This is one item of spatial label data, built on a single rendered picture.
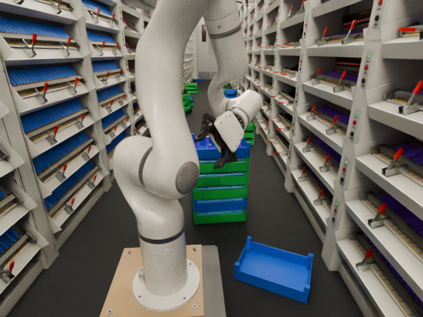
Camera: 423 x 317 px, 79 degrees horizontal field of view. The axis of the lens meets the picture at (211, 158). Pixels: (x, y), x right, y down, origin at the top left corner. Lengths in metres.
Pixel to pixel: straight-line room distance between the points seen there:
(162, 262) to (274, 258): 0.74
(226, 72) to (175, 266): 0.54
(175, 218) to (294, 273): 0.77
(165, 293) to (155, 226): 0.21
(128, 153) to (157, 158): 0.11
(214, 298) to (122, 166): 0.44
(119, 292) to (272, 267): 0.71
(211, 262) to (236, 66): 0.60
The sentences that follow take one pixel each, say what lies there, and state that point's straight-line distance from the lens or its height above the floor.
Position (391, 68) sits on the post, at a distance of 1.05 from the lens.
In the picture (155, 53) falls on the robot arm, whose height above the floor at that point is 0.90.
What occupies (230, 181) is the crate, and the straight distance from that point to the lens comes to 1.39.
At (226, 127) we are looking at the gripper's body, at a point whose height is 0.71.
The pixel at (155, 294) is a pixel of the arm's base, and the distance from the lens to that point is 0.79.
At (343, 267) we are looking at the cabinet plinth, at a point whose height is 0.05.
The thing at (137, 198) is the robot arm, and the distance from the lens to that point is 0.66.
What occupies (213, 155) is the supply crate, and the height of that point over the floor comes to 0.42.
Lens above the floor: 0.90
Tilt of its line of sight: 22 degrees down
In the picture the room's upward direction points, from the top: straight up
